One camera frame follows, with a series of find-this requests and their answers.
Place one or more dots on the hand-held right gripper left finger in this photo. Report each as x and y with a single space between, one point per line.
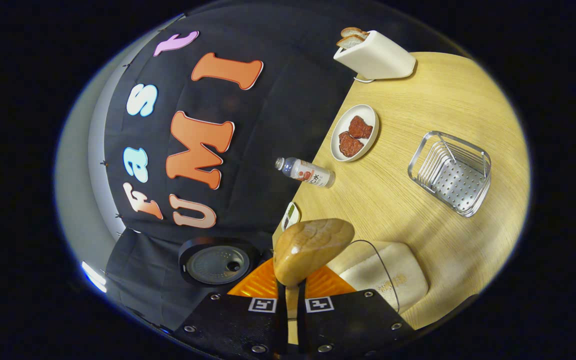
238 325

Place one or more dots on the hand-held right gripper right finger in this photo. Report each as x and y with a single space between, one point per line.
353 325

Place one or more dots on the clear container of rice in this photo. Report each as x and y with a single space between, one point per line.
393 280

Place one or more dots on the black silver rice cooker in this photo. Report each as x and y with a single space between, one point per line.
218 265

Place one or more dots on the wooden spoon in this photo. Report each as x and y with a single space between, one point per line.
310 247

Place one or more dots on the white divided condiment dish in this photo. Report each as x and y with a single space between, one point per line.
292 216

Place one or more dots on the ceiling light panel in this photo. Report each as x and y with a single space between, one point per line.
93 275

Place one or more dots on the clear plastic bottle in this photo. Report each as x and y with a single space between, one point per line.
308 173

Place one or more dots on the white round plate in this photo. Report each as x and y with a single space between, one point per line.
370 122

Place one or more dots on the black backdrop cloth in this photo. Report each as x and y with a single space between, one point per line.
278 100

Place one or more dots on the white toaster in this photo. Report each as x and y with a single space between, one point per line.
378 57

